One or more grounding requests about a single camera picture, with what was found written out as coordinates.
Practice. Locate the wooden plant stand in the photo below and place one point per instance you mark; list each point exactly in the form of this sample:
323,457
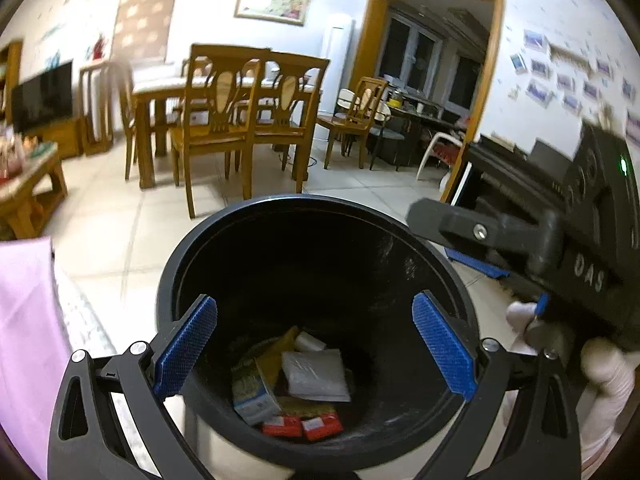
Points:
97,110

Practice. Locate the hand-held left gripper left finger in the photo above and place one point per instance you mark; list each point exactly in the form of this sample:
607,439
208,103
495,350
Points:
182,347

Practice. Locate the wooden dining chair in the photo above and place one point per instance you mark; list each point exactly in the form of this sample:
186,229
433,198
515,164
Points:
125,120
357,120
215,140
290,130

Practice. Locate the red snack packets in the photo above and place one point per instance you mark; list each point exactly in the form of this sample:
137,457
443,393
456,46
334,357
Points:
322,426

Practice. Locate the group of wall photos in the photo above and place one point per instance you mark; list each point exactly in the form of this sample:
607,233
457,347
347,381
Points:
565,80

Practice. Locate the white plastic chair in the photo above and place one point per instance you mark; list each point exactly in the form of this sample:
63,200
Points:
440,142

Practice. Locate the red box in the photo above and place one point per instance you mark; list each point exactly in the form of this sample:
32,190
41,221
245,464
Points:
282,426

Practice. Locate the black television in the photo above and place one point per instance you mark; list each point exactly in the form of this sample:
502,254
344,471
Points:
42,95

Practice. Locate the black trash bin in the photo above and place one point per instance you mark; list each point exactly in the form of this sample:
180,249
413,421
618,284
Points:
310,260

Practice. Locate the patterned window blind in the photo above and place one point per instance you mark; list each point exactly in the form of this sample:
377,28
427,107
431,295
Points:
145,15

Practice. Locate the wooden bookshelf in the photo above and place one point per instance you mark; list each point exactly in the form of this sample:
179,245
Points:
12,75

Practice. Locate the wooden television stand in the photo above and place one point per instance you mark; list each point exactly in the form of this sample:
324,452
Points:
62,137

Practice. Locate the framed floral picture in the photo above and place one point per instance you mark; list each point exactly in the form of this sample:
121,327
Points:
272,0

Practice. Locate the brown yellow snack bag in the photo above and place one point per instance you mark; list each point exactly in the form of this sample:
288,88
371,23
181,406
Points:
280,355

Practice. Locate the wooden dining table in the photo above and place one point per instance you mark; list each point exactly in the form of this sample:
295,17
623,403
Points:
155,95

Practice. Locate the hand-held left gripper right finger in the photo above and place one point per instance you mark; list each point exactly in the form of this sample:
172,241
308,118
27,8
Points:
445,347

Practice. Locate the white cup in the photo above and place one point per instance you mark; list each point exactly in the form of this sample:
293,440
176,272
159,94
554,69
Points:
310,341

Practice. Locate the person's right hand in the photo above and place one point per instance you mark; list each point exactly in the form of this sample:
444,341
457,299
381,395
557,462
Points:
605,365

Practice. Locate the white plastic packet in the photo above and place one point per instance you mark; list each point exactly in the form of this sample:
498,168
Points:
315,375

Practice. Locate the wooden door frame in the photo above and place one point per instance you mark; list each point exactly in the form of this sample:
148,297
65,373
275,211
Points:
372,50

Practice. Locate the purple tablecloth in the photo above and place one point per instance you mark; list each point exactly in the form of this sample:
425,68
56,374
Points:
25,350

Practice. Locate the white standing air conditioner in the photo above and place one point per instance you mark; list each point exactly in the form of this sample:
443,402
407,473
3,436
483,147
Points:
337,60

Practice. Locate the wooden coffee table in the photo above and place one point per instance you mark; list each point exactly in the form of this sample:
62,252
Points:
30,190

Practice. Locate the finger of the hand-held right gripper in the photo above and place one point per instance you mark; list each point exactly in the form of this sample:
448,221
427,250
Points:
465,225
480,265

